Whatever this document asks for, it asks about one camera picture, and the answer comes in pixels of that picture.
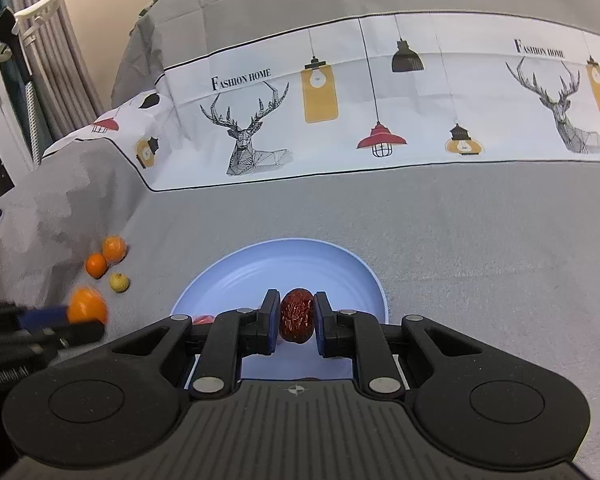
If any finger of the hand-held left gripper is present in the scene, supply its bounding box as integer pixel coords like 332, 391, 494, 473
0, 321, 106, 363
0, 301, 72, 332

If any white plastic clip rack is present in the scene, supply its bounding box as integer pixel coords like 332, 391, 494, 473
0, 0, 71, 66

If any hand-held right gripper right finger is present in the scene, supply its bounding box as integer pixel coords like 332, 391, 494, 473
313, 290, 487, 401

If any grey curtain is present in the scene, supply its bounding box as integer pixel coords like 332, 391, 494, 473
0, 0, 106, 142

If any orange mandarin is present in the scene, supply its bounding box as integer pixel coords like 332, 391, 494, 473
102, 236, 128, 263
85, 253, 108, 279
66, 286, 110, 325

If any light blue plate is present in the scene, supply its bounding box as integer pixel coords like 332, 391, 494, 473
171, 237, 391, 392

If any black clamp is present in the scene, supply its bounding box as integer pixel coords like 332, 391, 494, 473
0, 7, 34, 84

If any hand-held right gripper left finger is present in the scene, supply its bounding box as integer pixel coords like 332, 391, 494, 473
107, 289, 283, 401

